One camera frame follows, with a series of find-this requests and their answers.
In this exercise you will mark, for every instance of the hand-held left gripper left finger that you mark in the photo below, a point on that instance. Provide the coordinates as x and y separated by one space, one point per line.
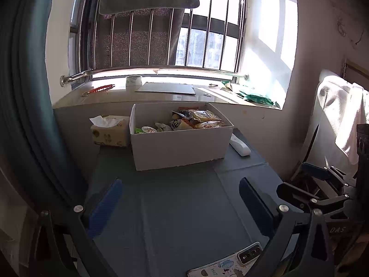
105 207

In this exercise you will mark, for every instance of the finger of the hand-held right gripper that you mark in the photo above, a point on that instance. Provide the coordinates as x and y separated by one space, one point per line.
297 192
320 170

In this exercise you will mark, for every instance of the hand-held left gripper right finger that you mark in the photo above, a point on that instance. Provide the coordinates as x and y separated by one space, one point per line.
255 203

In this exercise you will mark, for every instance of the clear orange snack packet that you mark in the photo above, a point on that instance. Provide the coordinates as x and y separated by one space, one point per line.
213 124

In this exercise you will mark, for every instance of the clear jelly cup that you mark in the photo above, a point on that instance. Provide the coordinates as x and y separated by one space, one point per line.
149 129

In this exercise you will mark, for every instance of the white cardboard box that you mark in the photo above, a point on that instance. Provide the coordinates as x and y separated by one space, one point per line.
178 148

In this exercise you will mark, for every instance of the yellow noodle packet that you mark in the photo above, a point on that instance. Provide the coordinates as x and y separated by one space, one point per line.
207 116

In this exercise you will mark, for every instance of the cow pattern snack packet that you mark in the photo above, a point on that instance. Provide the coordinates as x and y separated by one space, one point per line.
176 124

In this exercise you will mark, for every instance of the silver snack packet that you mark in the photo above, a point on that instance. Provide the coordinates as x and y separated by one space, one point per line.
187 116

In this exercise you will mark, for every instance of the white towel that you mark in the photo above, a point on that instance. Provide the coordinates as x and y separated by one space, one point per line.
353 121

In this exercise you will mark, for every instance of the white cloth on chair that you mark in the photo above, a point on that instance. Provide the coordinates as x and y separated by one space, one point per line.
324 121

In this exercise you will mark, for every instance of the white remote control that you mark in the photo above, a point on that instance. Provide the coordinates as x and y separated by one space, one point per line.
239 145

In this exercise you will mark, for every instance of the smartphone with cartoon case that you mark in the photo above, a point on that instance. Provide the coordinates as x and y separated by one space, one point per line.
227 261

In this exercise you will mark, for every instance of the tissue pack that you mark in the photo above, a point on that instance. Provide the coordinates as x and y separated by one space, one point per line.
111 134

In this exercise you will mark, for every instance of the pile of green packets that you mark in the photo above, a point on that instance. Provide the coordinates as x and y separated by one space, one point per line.
256 98

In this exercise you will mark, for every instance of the tape roll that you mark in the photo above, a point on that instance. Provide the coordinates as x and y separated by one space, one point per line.
134 81

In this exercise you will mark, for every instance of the blue curtain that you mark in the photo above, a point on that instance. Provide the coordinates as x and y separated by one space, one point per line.
23 106

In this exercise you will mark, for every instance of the grey flat board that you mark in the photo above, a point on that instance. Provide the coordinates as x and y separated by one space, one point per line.
165 88

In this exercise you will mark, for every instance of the steel window railing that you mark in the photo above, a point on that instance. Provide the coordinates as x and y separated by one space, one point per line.
184 70

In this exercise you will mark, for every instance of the brown mesh screen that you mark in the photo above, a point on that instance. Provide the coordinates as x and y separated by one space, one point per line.
138 40

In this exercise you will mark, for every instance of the wooden frame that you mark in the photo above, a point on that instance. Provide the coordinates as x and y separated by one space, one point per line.
357 69

